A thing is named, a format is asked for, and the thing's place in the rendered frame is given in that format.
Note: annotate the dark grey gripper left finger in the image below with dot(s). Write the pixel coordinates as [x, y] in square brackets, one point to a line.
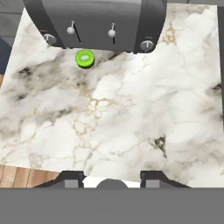
[71, 178]

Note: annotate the green kiwi slice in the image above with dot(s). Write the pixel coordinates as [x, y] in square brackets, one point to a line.
[85, 58]

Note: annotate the dark grey toaster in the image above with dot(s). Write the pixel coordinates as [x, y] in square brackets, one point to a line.
[96, 20]

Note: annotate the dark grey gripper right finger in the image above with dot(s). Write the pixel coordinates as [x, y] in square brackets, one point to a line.
[153, 178]

